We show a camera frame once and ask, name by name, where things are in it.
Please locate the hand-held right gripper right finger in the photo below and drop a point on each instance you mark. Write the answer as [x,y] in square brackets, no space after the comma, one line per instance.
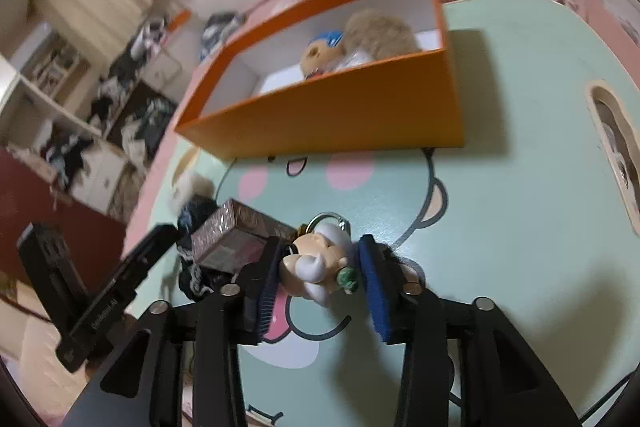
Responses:
[380,302]

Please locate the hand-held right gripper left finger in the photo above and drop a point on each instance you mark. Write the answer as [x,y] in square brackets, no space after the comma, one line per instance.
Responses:
[266,307]

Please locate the small brown patterned box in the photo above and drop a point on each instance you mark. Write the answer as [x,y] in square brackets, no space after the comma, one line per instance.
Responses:
[225,237]

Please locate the black lace cloth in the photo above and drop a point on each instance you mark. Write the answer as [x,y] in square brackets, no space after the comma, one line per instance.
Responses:
[197,217]

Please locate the orange cardboard box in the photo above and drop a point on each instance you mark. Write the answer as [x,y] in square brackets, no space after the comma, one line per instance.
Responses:
[350,107]

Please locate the furry beige tail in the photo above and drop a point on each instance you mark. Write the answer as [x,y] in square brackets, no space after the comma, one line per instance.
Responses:
[380,32]

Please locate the dark red board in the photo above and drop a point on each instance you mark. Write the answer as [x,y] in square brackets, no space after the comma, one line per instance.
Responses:
[60,207]

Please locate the white drawer cabinet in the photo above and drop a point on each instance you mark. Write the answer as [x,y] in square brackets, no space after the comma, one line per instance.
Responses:
[100,172]

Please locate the dark clothes heap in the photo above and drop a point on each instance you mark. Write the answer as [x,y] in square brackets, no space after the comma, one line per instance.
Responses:
[65,152]

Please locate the black and white clothes pile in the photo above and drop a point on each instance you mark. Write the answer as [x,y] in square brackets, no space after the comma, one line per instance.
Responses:
[145,117]

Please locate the white open shelf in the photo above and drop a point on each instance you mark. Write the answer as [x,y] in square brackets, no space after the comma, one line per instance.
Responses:
[30,82]

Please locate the dark jacket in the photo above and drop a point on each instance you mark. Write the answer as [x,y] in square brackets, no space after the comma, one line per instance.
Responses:
[135,49]

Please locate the blue-grey clothes bundle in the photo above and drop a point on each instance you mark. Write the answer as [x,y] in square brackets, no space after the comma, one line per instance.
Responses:
[220,29]

